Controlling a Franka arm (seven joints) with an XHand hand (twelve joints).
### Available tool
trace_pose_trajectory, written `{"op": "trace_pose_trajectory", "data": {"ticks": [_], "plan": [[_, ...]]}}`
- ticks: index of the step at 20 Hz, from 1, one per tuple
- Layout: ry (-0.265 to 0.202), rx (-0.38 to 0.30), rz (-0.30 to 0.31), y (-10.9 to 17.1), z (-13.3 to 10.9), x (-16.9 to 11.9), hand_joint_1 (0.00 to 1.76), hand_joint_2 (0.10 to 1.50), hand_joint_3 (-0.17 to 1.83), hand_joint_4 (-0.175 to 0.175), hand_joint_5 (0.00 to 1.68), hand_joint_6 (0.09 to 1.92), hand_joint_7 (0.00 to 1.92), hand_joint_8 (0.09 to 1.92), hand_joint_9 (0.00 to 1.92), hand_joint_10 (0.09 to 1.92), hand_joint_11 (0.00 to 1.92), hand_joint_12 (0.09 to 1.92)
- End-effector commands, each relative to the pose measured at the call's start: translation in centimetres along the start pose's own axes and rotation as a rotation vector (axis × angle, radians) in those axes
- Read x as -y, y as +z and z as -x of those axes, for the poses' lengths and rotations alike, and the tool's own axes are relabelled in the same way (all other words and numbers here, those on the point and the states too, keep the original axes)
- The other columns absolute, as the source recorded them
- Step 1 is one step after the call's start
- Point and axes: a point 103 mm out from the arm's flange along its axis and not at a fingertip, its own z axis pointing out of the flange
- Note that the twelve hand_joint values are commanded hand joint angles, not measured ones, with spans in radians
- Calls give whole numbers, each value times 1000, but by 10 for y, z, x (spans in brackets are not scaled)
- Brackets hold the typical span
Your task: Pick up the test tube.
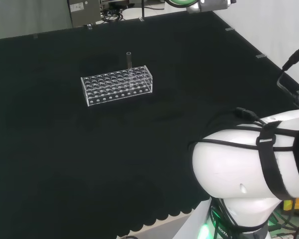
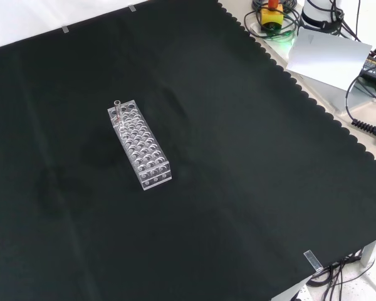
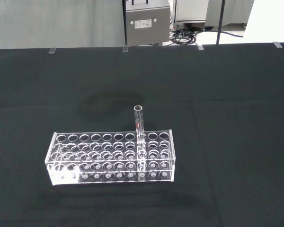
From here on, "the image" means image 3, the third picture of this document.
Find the clear plastic test tube rack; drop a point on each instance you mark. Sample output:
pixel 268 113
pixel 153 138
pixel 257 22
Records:
pixel 104 165

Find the clear cloth clip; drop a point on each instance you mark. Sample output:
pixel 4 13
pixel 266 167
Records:
pixel 277 44
pixel 200 47
pixel 51 50
pixel 125 49

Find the black bench cloth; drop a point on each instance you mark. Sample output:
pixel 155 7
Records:
pixel 215 113

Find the grey metal equipment cabinet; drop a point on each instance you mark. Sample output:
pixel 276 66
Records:
pixel 146 23

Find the white wheeled cabinet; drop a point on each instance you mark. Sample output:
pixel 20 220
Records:
pixel 194 10

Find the black vertical pole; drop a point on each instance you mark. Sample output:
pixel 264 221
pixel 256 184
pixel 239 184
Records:
pixel 220 21

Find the white panel board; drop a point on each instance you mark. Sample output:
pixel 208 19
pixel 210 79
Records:
pixel 269 21

